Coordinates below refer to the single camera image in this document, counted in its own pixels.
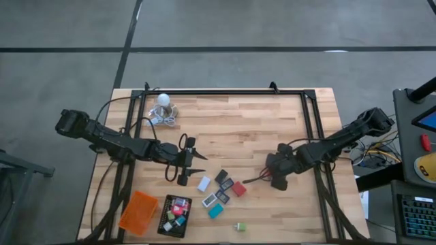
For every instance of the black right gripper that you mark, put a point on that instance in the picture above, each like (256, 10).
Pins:
(282, 163)

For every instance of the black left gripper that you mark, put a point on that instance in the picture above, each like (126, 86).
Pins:
(184, 158)

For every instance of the purple wall charger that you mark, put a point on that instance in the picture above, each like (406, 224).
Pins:
(178, 202)

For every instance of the pink wall charger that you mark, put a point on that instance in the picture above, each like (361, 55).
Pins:
(176, 210)
(186, 206)

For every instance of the large red wall charger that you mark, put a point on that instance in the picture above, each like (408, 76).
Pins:
(238, 188)

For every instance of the small white green charger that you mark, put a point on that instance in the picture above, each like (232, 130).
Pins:
(170, 215)

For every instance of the blue wall charger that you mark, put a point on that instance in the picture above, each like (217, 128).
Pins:
(180, 221)

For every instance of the lime green wall charger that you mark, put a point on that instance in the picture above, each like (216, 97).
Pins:
(241, 227)

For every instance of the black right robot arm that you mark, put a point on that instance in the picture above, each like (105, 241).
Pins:
(334, 143)

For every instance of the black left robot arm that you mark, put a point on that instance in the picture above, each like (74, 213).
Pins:
(112, 143)

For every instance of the white flat box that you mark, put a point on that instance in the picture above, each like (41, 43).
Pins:
(203, 183)

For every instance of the black digital clock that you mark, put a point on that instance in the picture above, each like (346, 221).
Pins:
(221, 176)

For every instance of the black framed card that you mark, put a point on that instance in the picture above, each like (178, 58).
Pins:
(226, 184)

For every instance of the white digital clock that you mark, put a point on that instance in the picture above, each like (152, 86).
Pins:
(208, 200)

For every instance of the purple digital clock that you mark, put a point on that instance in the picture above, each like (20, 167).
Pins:
(221, 196)

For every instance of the teal digital clock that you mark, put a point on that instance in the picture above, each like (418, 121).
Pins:
(215, 211)

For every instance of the black plastic basket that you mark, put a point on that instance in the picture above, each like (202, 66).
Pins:
(178, 232)

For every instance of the orange plastic basket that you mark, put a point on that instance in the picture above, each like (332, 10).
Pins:
(139, 212)

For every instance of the grey equipment cart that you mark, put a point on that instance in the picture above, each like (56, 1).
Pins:
(405, 136)

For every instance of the yellow cap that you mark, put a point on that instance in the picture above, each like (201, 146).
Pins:
(425, 168)

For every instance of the small red device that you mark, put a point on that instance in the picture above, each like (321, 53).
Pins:
(425, 142)

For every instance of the black backlit keyboard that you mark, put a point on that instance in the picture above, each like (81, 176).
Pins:
(419, 216)

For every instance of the monitor with blue screen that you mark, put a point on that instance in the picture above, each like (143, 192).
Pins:
(429, 119)

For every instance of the black pole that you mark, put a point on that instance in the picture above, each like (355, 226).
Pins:
(422, 89)

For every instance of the grey side table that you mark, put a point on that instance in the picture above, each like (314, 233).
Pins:
(20, 166)

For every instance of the black aluminium rig frame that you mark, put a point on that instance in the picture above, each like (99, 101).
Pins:
(221, 92)

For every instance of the black frame clamp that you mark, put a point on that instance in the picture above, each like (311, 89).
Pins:
(273, 87)
(147, 86)

